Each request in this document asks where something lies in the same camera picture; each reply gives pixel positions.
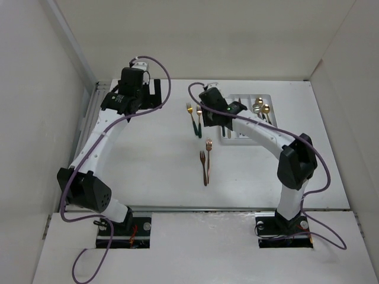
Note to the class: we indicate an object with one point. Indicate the silver slotted spoon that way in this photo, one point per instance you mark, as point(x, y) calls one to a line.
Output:
point(257, 110)

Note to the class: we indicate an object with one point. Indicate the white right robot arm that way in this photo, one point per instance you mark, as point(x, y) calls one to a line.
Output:
point(296, 162)

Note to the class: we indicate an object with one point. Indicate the rose gold fork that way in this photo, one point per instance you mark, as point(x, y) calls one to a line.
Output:
point(202, 159)
point(208, 147)

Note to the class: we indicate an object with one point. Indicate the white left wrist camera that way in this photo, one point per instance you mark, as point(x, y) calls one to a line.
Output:
point(144, 66)

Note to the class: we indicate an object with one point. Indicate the white three-compartment cutlery tray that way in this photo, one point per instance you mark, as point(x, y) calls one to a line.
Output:
point(239, 139)

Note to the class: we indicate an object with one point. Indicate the aluminium rail frame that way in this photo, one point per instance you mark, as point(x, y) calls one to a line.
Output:
point(88, 115)

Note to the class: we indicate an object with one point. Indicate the gold fork green handle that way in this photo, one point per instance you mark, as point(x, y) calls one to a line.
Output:
point(190, 111)
point(223, 131)
point(199, 113)

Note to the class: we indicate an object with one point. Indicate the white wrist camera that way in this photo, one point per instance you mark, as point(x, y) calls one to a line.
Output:
point(211, 85)
point(144, 66)

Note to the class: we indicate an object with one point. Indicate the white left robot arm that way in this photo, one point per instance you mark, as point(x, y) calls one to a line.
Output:
point(81, 182)

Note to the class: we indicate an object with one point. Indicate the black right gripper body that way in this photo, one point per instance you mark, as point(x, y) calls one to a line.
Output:
point(209, 118)

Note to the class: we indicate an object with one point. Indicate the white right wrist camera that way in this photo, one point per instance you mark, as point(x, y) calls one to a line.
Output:
point(211, 85)

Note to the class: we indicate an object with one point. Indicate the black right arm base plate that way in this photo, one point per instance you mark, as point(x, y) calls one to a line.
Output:
point(273, 235)

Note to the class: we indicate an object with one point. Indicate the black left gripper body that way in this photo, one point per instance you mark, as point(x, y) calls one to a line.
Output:
point(147, 100)

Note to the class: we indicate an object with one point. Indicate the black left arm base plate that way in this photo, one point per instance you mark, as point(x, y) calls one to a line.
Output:
point(134, 235)

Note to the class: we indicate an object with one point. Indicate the gold spoon green handle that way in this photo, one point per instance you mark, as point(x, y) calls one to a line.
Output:
point(265, 112)
point(259, 101)

